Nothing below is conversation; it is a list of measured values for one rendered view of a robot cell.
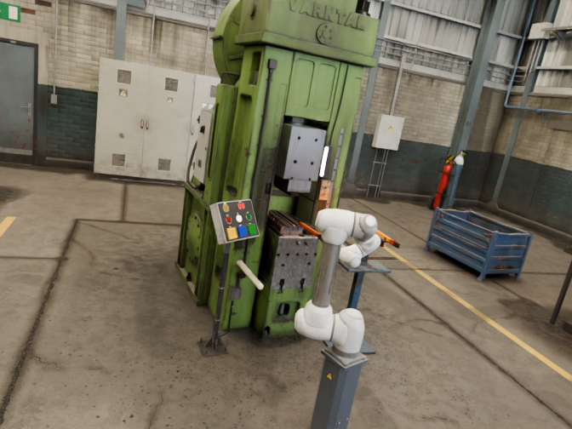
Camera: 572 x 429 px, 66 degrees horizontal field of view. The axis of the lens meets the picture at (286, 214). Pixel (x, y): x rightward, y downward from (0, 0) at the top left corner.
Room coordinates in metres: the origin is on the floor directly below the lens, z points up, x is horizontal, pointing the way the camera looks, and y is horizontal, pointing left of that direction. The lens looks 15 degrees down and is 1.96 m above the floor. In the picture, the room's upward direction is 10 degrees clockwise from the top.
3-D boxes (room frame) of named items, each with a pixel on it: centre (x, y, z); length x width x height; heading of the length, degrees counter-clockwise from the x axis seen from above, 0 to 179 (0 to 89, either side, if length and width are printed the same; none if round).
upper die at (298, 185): (3.55, 0.03, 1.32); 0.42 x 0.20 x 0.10; 28
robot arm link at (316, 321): (2.26, -0.26, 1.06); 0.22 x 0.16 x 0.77; 89
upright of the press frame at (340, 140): (3.86, -0.23, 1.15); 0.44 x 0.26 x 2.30; 28
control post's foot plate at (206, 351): (3.03, 0.39, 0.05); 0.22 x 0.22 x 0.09; 28
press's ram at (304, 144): (3.57, 0.00, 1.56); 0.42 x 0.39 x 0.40; 28
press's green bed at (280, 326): (3.59, -0.01, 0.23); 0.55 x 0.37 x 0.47; 28
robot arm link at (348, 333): (2.26, -0.46, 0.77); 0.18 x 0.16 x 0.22; 89
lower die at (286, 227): (3.55, 0.03, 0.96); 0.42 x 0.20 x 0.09; 28
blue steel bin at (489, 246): (6.38, -2.86, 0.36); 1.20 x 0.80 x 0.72; 26
